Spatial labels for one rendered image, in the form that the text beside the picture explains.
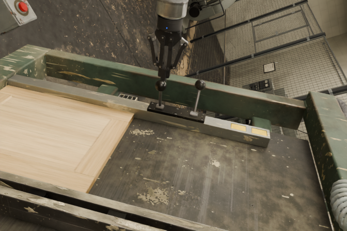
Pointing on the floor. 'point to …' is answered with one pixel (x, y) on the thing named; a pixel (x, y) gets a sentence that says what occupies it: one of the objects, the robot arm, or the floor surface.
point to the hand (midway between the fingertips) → (163, 77)
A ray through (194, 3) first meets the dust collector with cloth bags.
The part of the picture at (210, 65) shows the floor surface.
